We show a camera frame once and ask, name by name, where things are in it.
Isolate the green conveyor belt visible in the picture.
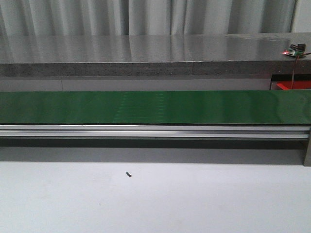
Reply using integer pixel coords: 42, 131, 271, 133
0, 90, 311, 125

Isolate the grey stone back bench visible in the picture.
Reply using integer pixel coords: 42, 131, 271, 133
0, 33, 311, 77

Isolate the red plastic bin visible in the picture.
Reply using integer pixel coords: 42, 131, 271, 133
276, 81, 311, 90

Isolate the small green circuit board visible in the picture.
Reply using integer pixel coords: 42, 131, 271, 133
282, 43, 306, 57

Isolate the grey conveyor support leg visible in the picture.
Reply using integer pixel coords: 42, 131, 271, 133
303, 134, 311, 167

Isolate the grey curtain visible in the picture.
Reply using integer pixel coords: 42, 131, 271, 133
0, 0, 296, 36

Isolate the aluminium conveyor side rail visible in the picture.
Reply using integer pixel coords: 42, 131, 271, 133
0, 125, 311, 140

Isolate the thin sensor cable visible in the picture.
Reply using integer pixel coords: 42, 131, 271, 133
290, 52, 311, 91

